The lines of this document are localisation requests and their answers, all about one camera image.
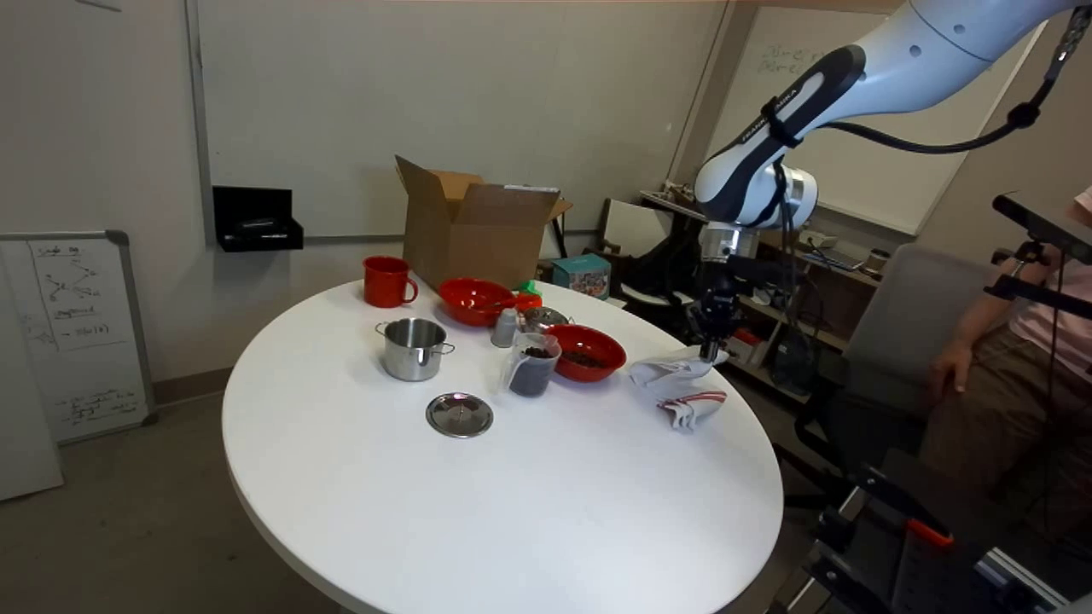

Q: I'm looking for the teal box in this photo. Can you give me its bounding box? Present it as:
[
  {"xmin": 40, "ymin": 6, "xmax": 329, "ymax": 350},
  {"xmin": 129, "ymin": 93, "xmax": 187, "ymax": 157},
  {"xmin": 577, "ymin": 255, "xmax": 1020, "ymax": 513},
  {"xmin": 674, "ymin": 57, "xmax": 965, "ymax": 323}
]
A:
[{"xmin": 555, "ymin": 251, "xmax": 616, "ymax": 299}]

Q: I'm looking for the empty red bowl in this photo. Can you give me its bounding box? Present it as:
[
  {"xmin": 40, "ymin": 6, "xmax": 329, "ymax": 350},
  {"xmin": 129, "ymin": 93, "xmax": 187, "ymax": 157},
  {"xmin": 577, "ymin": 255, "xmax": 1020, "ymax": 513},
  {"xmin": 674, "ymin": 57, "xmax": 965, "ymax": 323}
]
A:
[{"xmin": 438, "ymin": 277, "xmax": 519, "ymax": 331}]

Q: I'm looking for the black camera on stand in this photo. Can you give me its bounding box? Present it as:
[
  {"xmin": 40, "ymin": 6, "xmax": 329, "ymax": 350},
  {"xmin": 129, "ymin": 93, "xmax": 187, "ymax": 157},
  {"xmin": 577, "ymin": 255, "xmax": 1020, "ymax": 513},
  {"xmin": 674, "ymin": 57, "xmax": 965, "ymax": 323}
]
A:
[{"xmin": 987, "ymin": 186, "xmax": 1092, "ymax": 316}]

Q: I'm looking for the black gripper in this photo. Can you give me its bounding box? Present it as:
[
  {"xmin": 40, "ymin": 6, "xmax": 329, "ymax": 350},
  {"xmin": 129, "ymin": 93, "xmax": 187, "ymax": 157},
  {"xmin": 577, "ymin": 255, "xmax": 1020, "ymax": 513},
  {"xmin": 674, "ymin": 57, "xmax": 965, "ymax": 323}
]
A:
[{"xmin": 692, "ymin": 260, "xmax": 752, "ymax": 364}]

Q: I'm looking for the cluttered dark shelf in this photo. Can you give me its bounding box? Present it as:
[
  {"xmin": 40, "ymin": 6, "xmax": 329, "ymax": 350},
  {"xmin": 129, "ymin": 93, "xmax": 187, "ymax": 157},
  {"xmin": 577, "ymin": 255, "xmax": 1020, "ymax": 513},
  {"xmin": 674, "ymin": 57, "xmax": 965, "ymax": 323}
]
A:
[{"xmin": 598, "ymin": 186, "xmax": 899, "ymax": 401}]

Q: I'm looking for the small round metal dish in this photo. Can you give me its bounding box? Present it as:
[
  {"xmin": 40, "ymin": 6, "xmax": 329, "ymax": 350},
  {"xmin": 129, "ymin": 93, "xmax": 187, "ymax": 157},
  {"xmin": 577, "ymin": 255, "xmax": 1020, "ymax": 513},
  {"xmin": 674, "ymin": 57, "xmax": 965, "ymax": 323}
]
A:
[{"xmin": 425, "ymin": 389, "xmax": 500, "ymax": 440}]

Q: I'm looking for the red bowl with dark contents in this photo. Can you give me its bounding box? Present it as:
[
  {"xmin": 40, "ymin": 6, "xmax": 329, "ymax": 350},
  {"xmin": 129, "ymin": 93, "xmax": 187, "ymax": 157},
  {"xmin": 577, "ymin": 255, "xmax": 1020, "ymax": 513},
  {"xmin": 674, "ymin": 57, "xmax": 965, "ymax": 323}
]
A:
[{"xmin": 544, "ymin": 322, "xmax": 633, "ymax": 386}]

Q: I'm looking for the open cardboard box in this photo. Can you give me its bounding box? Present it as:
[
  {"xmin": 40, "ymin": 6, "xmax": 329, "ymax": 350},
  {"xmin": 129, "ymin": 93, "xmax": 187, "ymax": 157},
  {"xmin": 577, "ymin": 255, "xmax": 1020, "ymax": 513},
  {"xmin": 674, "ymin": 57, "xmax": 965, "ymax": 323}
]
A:
[{"xmin": 394, "ymin": 152, "xmax": 570, "ymax": 293}]

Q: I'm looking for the small leaning whiteboard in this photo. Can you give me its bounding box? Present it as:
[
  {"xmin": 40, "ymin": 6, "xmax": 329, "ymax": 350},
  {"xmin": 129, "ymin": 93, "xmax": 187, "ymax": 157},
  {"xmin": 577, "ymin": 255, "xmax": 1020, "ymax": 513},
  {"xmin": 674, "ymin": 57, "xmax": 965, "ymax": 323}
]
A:
[{"xmin": 0, "ymin": 228, "xmax": 158, "ymax": 450}]

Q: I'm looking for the black clamp with orange handle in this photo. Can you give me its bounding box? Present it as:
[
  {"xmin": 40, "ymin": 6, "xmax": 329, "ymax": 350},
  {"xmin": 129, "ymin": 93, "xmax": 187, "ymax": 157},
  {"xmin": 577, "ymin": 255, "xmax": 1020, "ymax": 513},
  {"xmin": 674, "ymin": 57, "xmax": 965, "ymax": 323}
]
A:
[{"xmin": 847, "ymin": 467, "xmax": 963, "ymax": 564}]

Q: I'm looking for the small steel pot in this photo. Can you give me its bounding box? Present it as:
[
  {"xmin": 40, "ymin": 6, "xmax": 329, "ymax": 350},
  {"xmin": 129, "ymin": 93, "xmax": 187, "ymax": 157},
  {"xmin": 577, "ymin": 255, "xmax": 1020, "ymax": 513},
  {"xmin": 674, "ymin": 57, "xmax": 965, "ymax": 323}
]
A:
[{"xmin": 376, "ymin": 314, "xmax": 459, "ymax": 386}]

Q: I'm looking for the red mug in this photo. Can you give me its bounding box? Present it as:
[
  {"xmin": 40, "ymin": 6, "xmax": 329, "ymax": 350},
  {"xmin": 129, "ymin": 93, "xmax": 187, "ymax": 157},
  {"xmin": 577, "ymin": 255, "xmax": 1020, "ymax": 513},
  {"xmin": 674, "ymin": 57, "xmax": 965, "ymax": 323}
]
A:
[{"xmin": 361, "ymin": 251, "xmax": 425, "ymax": 310}]

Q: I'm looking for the small metal shaker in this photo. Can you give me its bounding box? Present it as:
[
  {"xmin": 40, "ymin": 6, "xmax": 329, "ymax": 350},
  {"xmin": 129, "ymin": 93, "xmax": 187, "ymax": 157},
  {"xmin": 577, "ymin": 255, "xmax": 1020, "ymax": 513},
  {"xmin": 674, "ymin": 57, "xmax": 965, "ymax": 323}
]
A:
[{"xmin": 492, "ymin": 308, "xmax": 523, "ymax": 350}]

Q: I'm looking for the large wall whiteboard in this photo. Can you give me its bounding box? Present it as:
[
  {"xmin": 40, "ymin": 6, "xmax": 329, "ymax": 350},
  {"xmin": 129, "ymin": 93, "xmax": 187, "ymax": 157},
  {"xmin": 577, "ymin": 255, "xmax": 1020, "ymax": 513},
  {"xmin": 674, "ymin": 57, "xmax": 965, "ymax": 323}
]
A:
[{"xmin": 709, "ymin": 2, "xmax": 1049, "ymax": 240}]

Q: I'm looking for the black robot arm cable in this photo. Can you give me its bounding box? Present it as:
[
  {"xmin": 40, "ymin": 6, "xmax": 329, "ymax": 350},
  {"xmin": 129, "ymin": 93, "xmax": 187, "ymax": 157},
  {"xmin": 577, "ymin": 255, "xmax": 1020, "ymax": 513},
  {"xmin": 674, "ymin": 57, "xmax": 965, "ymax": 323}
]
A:
[{"xmin": 817, "ymin": 2, "xmax": 1086, "ymax": 157}]

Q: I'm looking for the black open case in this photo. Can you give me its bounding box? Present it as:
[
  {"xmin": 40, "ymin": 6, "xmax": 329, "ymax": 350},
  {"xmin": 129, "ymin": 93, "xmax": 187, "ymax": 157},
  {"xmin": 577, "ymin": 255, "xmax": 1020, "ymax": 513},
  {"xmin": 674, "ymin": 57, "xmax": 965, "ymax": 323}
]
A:
[{"xmin": 210, "ymin": 185, "xmax": 308, "ymax": 255}]

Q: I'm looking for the white towel with red stripes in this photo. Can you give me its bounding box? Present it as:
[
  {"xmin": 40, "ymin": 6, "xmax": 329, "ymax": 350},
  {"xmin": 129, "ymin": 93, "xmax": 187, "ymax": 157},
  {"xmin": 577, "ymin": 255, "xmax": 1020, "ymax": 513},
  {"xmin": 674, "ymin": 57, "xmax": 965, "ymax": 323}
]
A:
[{"xmin": 627, "ymin": 349, "xmax": 733, "ymax": 438}]

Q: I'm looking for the seated person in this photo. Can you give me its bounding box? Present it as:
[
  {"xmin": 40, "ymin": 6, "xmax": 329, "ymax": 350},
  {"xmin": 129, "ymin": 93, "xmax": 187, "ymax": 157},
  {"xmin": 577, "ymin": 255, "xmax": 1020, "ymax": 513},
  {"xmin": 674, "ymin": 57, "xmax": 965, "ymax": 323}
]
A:
[{"xmin": 926, "ymin": 181, "xmax": 1092, "ymax": 509}]

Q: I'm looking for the clear cup with dark contents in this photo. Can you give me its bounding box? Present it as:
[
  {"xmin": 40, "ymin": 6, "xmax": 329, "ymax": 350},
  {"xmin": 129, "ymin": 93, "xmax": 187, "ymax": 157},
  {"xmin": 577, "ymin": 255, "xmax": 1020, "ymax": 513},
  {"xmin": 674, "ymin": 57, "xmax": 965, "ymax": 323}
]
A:
[{"xmin": 507, "ymin": 340, "xmax": 559, "ymax": 400}]

